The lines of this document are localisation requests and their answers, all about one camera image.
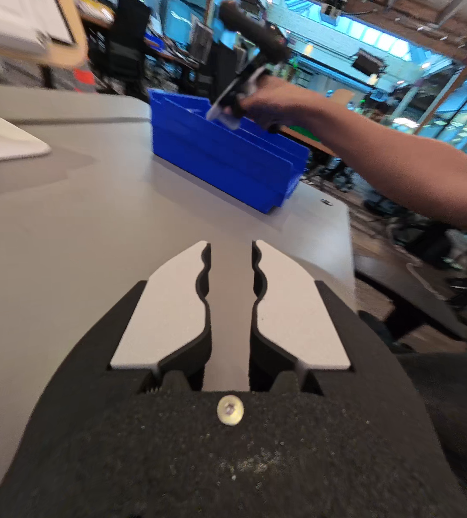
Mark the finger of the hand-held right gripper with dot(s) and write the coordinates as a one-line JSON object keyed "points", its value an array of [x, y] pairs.
{"points": [[229, 121], [225, 101]]}

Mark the black office chair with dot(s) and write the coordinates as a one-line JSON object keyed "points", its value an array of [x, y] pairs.
{"points": [[128, 44]]}

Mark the instruction sheet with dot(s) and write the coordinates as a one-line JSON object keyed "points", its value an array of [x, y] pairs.
{"points": [[15, 20]]}

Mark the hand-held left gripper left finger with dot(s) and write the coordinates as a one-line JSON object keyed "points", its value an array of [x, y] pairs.
{"points": [[164, 319]]}

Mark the wooden white document stand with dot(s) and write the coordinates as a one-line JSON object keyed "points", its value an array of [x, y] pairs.
{"points": [[55, 48]]}

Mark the blue plastic bin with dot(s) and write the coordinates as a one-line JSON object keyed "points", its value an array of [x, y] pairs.
{"points": [[225, 162]]}

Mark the wooden work table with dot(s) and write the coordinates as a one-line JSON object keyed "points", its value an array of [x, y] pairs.
{"points": [[310, 141]]}

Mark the stack of green bins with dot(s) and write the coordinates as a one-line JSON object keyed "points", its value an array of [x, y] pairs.
{"points": [[304, 133]]}

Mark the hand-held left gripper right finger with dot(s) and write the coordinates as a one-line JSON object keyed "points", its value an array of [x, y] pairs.
{"points": [[298, 319]]}

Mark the person's right forearm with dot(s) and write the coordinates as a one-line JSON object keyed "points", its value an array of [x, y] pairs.
{"points": [[419, 174]]}

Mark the person's right hand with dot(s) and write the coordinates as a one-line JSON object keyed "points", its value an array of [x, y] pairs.
{"points": [[286, 107]]}

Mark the grey desk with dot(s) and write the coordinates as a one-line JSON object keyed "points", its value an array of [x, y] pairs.
{"points": [[96, 210]]}

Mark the black studio light panel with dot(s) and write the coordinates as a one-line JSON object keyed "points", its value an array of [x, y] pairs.
{"points": [[369, 62]]}

